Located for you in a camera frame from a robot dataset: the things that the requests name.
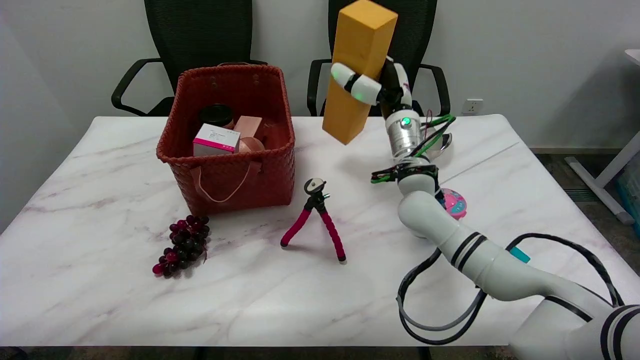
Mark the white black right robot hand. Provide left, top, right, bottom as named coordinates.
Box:
left=330, top=56, right=414, bottom=119

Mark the yellow rectangular box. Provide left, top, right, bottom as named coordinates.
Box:
left=322, top=0, right=399, bottom=146

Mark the pale pink box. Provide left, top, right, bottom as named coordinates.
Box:
left=233, top=116, right=263, bottom=141

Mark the brown woven storage basket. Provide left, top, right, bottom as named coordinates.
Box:
left=156, top=62, right=297, bottom=217

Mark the blue storage bin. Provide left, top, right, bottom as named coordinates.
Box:
left=616, top=162, right=640, bottom=237

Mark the black mesh office chair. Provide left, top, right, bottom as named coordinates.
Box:
left=111, top=0, right=268, bottom=117
left=306, top=0, right=451, bottom=117

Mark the silver metal scoop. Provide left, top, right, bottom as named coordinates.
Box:
left=425, top=132, right=454, bottom=162

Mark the pink and teal cup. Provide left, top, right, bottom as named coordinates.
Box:
left=439, top=187, right=468, bottom=221

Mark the pink flexible mini tripod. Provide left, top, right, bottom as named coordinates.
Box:
left=280, top=177, right=348, bottom=264

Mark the pink tape roll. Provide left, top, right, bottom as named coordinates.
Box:
left=237, top=136, right=266, bottom=154

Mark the black lidded jar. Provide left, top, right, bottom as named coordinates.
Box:
left=198, top=103, right=235, bottom=130

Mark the white and pink carton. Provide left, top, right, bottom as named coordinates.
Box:
left=193, top=123, right=241, bottom=157

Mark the dark purple grape bunch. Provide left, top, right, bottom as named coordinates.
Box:
left=152, top=214, right=211, bottom=279

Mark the green robot cable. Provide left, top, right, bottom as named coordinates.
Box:
left=371, top=114, right=456, bottom=184

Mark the white desk frame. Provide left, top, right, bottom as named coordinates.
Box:
left=565, top=49, right=640, bottom=226

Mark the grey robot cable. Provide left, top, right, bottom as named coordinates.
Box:
left=397, top=289, right=487, bottom=332

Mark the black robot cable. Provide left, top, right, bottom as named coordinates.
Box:
left=397, top=232, right=626, bottom=346

